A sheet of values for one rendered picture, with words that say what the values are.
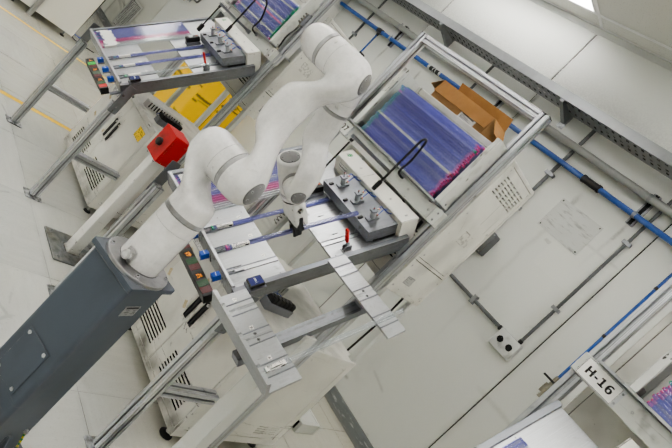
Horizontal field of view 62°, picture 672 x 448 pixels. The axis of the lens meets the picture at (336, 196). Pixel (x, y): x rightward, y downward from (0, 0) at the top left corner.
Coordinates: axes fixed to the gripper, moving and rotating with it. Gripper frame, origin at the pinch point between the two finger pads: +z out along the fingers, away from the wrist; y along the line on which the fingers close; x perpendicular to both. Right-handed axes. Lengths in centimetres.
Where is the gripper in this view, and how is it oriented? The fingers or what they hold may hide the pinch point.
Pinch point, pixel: (295, 229)
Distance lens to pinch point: 192.0
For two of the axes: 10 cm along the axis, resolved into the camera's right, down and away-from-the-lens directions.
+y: -5.0, -5.8, 6.4
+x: -8.7, 3.4, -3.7
